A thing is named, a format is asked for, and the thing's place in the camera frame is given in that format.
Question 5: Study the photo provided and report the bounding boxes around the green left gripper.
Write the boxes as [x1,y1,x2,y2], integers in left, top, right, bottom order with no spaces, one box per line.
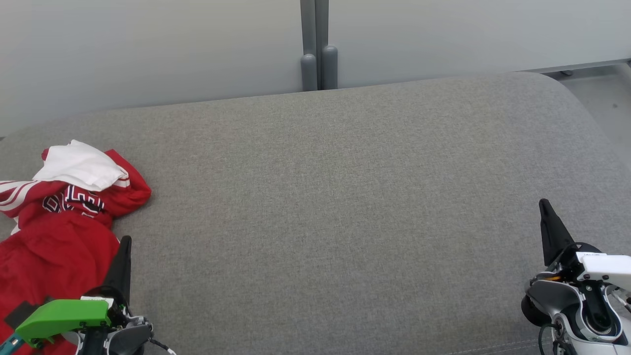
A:
[15,236,133,347]

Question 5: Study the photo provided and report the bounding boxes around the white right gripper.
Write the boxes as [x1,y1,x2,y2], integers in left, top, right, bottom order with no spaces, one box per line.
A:
[539,199,631,292]

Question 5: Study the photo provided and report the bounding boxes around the plain red shorts white trim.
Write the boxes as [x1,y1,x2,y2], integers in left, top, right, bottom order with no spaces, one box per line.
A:
[0,212,122,355]

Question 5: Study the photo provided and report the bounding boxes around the red jersey white sleeves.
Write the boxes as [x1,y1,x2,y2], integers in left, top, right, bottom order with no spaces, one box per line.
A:
[0,140,152,235]

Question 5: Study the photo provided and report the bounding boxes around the black left cable teal plug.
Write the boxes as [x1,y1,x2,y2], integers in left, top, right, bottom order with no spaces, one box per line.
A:
[0,333,24,355]

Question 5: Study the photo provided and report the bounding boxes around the grey partition base rail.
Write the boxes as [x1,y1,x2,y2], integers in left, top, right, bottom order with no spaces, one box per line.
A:
[525,58,631,77]

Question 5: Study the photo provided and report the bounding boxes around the grey partition post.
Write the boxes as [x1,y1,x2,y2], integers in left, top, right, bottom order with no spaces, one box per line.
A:
[300,0,339,92]

